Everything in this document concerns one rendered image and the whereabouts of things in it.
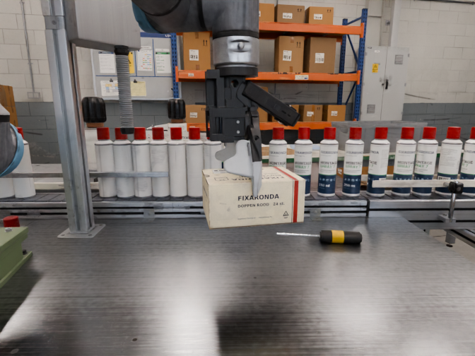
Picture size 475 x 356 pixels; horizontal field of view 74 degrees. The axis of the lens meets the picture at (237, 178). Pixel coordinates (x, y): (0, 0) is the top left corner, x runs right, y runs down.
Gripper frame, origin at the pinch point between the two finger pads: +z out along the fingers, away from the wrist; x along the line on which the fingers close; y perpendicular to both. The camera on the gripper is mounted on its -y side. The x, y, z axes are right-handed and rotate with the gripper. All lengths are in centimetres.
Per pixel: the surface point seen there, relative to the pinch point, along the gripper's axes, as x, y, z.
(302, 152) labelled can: -30.8, -22.8, -0.8
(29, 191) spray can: -46, 55, 9
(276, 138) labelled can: -32.9, -15.7, -4.6
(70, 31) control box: -26, 34, -30
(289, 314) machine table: 13.2, -3.1, 17.5
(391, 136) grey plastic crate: -157, -146, 11
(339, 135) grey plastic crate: -181, -116, 11
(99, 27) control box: -28, 28, -32
